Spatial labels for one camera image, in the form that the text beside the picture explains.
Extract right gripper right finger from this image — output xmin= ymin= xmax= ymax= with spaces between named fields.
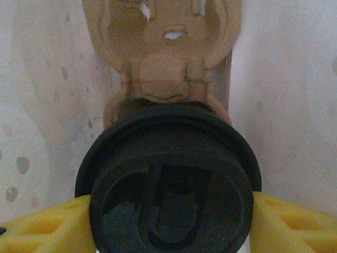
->
xmin=246 ymin=191 xmax=337 ymax=253

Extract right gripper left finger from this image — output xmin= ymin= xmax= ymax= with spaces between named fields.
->
xmin=0 ymin=194 xmax=97 ymax=253

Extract brown pulp cup carrier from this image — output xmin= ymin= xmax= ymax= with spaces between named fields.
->
xmin=81 ymin=0 xmax=244 ymax=132

